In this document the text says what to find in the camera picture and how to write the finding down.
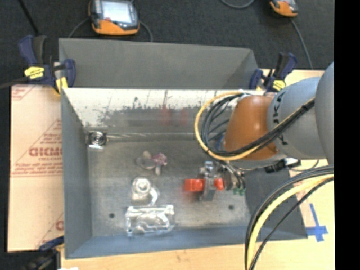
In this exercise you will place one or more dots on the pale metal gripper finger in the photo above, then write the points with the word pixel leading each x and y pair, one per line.
pixel 209 195
pixel 209 171

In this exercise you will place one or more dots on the red plastic block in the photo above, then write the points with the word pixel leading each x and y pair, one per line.
pixel 193 184

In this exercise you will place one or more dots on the clear glass piece purple print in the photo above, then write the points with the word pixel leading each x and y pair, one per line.
pixel 153 162

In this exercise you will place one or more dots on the clear plastic box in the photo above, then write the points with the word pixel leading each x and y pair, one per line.
pixel 149 221

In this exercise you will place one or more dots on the grey metal bin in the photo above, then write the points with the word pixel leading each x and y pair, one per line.
pixel 168 66

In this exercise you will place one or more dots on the round clear glass lid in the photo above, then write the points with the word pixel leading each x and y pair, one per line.
pixel 97 138

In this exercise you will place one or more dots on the brown cardboard board red print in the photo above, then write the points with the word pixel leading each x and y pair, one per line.
pixel 33 179

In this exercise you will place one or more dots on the black cylinder on white bracket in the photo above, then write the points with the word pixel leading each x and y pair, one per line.
pixel 277 166

